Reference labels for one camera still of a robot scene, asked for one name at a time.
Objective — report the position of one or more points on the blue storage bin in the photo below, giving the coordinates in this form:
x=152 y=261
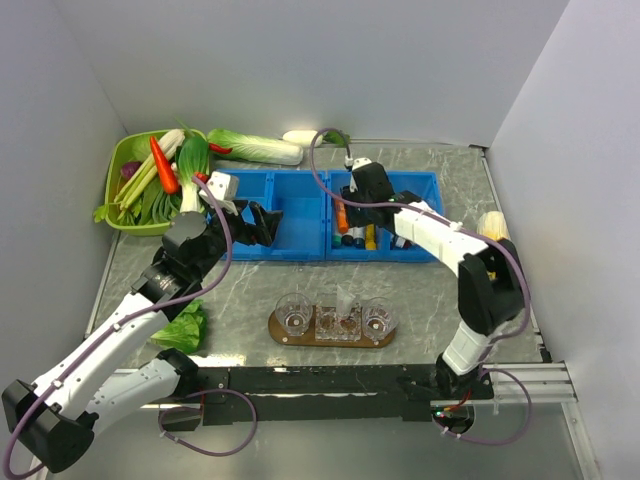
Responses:
x=388 y=249
x=301 y=233

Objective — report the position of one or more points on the clear plastic cup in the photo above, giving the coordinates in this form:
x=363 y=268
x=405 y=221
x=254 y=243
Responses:
x=379 y=319
x=294 y=312

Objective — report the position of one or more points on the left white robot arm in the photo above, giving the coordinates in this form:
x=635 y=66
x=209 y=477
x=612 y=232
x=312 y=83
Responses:
x=57 y=416

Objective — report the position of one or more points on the green bean bunch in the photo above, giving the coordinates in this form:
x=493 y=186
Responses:
x=150 y=205

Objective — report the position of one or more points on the yellow baby cabbage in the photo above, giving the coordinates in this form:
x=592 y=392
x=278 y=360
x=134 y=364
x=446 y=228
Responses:
x=493 y=225

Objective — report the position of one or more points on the black base frame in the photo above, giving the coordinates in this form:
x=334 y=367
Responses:
x=301 y=393

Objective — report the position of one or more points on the bok choy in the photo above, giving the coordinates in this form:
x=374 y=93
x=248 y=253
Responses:
x=193 y=158

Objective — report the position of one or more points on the green plastic basket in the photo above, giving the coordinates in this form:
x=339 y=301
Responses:
x=108 y=211

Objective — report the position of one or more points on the yellow cap small tube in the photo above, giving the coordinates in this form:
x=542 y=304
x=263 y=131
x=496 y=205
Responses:
x=370 y=238

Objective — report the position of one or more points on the napa cabbage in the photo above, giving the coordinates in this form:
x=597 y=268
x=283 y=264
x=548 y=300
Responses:
x=257 y=149

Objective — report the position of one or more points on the orange carrot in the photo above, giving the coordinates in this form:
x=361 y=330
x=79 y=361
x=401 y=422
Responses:
x=166 y=175

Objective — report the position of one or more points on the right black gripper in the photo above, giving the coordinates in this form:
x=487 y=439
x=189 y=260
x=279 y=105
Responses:
x=355 y=219

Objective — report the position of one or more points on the aluminium rail frame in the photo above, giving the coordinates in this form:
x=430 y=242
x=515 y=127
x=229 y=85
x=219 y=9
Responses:
x=521 y=433

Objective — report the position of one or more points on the white red toothpaste tube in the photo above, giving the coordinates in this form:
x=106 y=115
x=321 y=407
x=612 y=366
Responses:
x=345 y=303

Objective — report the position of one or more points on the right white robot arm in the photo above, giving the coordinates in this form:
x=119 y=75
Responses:
x=491 y=289

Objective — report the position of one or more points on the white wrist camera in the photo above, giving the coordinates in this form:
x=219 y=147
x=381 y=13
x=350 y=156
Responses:
x=224 y=187
x=355 y=163

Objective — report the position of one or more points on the white radish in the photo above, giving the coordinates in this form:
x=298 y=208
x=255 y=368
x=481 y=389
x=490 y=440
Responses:
x=329 y=136

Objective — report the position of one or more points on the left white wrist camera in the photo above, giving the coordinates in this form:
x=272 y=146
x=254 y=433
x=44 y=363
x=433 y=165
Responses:
x=224 y=187

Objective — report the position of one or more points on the left blue storage bin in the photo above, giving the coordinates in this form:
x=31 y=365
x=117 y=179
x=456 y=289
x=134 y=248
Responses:
x=301 y=233

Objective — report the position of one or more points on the brown wooden oval tray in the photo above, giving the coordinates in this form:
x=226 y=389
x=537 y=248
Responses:
x=278 y=334

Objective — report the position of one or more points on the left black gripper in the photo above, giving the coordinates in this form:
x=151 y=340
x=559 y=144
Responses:
x=251 y=233

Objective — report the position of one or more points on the purple onion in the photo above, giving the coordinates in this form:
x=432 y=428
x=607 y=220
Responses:
x=128 y=170

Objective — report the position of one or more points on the right blue storage bin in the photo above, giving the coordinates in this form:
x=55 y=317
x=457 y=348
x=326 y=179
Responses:
x=388 y=249

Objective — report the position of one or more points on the orange toothpaste tube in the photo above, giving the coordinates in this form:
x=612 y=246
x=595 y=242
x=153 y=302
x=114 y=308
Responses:
x=341 y=220

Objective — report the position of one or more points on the red chili pepper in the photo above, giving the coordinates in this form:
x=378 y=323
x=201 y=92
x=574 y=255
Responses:
x=219 y=149

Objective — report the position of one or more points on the green lettuce head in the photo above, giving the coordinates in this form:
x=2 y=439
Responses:
x=187 y=332

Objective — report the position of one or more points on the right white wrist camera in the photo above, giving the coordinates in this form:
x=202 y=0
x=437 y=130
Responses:
x=355 y=163

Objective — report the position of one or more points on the white green leek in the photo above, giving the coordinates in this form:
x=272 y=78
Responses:
x=141 y=150

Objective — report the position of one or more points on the clear square organizer tray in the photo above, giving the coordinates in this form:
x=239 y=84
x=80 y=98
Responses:
x=330 y=328

